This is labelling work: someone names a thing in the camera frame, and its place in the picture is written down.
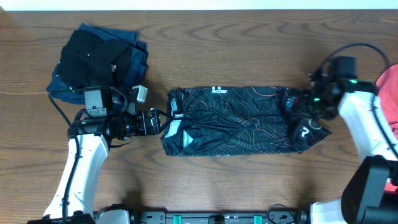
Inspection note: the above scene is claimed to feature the black shirt with orange lines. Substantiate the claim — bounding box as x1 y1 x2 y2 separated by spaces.
161 86 331 156

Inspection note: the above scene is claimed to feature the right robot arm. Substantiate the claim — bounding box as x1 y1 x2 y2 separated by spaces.
297 56 397 223

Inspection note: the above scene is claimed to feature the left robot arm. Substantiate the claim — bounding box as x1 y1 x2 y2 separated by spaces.
36 86 174 223

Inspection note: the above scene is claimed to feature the red shirt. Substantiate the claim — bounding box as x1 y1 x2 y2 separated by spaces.
375 64 398 194

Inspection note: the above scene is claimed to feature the folded black garment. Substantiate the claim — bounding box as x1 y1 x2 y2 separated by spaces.
57 30 132 89

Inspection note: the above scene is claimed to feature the folded navy blue garment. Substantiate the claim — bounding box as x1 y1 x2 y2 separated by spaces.
47 23 149 105

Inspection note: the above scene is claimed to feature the left black cable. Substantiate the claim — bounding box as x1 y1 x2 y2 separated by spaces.
48 88 86 224

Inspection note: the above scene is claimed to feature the black mounting rail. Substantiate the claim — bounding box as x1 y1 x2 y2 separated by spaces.
131 208 310 224

